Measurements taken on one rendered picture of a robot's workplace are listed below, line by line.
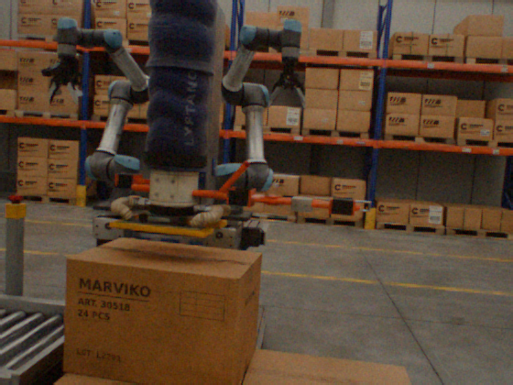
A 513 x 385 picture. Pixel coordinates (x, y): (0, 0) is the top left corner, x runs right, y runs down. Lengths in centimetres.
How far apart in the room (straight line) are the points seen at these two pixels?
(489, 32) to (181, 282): 855
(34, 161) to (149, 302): 862
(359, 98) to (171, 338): 763
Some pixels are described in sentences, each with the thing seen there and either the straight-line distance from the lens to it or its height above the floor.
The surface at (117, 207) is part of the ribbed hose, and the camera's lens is 172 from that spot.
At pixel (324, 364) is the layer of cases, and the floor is 54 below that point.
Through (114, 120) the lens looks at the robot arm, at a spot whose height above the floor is 144.
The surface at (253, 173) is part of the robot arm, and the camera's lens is 225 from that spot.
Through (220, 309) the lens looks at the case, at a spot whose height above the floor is 84.
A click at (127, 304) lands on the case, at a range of 169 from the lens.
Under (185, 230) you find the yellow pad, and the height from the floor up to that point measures 107.
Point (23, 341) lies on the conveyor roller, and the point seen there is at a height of 54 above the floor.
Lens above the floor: 136
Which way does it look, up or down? 6 degrees down
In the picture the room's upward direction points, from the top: 4 degrees clockwise
